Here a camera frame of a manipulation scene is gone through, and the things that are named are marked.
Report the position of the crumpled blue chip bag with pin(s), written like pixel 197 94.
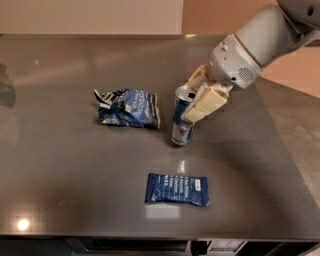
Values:
pixel 128 108

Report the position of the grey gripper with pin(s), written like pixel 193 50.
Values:
pixel 233 63

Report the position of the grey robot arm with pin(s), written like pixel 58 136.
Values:
pixel 277 30

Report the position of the black appliance under table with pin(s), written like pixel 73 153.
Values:
pixel 213 247

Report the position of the blue rxbar blueberry wrapper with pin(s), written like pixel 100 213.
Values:
pixel 177 189

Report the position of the blue silver redbull can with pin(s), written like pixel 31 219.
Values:
pixel 182 131

